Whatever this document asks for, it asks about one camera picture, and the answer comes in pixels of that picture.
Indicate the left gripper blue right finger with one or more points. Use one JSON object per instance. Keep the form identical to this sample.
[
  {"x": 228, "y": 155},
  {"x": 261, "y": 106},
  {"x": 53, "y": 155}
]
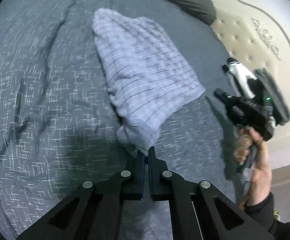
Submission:
[{"x": 157, "y": 185}]

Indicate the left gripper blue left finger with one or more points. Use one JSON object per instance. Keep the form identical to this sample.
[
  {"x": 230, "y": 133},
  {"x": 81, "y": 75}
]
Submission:
[{"x": 133, "y": 187}]

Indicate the light blue plaid shorts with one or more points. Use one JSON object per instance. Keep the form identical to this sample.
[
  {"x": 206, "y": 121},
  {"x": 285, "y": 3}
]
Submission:
[{"x": 148, "y": 79}]

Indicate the right forearm black sleeve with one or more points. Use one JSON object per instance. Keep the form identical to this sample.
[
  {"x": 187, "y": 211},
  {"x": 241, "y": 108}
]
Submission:
[{"x": 263, "y": 213}]

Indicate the person's right hand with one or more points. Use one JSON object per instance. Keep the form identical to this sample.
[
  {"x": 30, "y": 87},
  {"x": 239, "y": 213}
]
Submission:
[{"x": 261, "y": 177}]

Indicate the cream tufted headboard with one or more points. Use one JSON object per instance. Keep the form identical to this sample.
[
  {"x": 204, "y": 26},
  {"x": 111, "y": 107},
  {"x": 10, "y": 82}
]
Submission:
[{"x": 257, "y": 33}]

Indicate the blue patterned bed cover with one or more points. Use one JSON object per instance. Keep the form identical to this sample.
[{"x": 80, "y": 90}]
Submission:
[{"x": 57, "y": 125}]

